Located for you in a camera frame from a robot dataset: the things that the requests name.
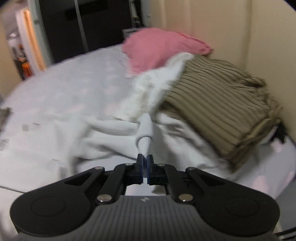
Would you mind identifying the pink pillow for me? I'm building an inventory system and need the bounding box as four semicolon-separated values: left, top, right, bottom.
122;28;213;77

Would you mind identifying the white waffle garment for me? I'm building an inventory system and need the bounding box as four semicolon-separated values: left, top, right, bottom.
125;53;195;123

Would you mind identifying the orange stool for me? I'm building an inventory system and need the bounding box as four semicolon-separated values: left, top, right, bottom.
22;62;31;78

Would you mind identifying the white sweatshirt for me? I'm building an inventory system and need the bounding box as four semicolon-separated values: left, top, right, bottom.
50;113;176;193

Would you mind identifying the dark wardrobe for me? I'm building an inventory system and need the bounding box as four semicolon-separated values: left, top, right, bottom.
38;0;144;64

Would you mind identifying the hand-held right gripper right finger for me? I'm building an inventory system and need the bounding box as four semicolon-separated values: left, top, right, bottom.
147;154;229;205

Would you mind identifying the white nightstand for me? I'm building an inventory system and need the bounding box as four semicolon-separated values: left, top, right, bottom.
122;28;139;39

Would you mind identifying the bed with pink dotted sheet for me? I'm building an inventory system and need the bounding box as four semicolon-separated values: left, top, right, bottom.
0;44;296;241

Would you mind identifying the dark floral garment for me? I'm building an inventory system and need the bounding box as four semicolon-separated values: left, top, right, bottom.
0;107;12;131

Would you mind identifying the brown striped garment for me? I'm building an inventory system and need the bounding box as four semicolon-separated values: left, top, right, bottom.
159;56;284;172

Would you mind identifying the wooden door frame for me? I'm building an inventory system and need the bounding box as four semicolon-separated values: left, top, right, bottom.
22;9;45;71

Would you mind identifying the beige padded headboard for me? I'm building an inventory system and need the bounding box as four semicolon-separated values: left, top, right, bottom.
148;0;296;149

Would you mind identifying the white ladder rack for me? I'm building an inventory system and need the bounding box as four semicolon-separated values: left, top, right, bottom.
129;0;142;26

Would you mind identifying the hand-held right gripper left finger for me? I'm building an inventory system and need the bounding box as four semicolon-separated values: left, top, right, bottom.
58;153;144;205

